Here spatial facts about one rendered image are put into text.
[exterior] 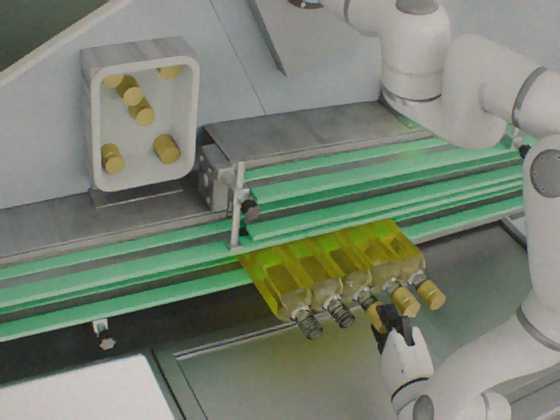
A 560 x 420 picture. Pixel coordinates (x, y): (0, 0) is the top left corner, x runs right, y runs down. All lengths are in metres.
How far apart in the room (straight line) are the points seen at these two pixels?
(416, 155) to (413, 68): 0.39
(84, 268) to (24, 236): 0.12
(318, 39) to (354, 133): 0.19
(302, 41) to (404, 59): 0.32
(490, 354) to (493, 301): 0.65
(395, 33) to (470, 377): 0.45
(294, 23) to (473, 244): 0.71
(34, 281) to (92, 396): 0.21
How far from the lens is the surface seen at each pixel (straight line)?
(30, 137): 1.15
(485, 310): 1.46
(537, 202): 0.74
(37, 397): 1.15
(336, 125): 1.28
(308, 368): 1.20
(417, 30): 0.90
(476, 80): 0.85
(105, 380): 1.16
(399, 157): 1.27
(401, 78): 0.94
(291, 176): 1.16
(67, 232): 1.15
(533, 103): 0.82
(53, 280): 1.09
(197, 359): 1.19
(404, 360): 1.01
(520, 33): 1.61
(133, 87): 1.08
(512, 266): 1.59
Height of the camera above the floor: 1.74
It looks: 43 degrees down
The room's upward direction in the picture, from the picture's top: 142 degrees clockwise
